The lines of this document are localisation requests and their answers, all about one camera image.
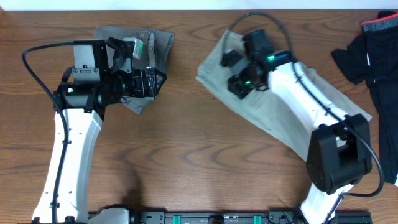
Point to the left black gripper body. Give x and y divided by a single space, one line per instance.
130 85

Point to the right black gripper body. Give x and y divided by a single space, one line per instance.
246 83

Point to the grey shorts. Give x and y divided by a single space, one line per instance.
157 44

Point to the beige shorts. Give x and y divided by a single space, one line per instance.
262 108

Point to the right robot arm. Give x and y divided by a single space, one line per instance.
339 154

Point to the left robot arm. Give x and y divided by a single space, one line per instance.
79 115

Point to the dark garment red trim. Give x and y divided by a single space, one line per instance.
372 58

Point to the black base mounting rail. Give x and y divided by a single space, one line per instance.
224 218

